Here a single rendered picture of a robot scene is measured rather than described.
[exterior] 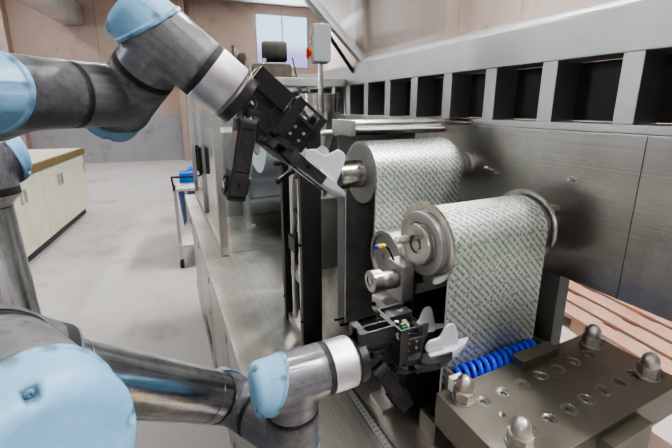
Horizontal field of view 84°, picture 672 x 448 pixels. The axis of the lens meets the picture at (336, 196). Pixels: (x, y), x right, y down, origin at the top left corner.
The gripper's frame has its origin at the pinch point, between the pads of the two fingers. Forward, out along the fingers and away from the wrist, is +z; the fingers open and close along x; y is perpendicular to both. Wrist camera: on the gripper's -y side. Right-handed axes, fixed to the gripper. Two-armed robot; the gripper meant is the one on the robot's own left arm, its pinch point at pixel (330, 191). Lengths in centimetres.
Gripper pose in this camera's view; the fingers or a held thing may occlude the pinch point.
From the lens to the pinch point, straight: 58.2
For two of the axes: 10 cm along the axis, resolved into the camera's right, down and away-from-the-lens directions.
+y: 5.8, -8.1, 0.9
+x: -4.3, -2.1, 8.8
